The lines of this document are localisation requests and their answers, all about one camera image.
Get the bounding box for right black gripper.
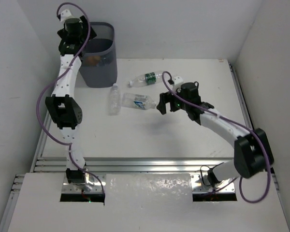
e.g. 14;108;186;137
157;88;189;115

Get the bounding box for clear bottle blue white label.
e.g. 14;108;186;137
121;93;157;110

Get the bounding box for clear bottle green label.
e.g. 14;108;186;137
129;71;163;87

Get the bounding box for small orange bottle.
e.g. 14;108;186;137
85;56;101;66

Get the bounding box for small clear plastic bottle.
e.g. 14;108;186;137
107;83;121;116

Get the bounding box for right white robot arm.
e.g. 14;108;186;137
157;82;274;187

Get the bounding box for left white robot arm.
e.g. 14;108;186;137
45;16;96;185

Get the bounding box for grey plastic waste bin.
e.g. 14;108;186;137
79;22;117;88

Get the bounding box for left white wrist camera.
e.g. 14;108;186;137
57;9;73;23

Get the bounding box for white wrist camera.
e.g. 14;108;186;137
168;75;184;91
57;9;73;23

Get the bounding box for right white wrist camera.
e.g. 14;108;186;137
168;75;184;91

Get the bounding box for aluminium frame rail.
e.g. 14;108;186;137
31;158;231;173

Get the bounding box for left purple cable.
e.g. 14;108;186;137
36;2;106;195

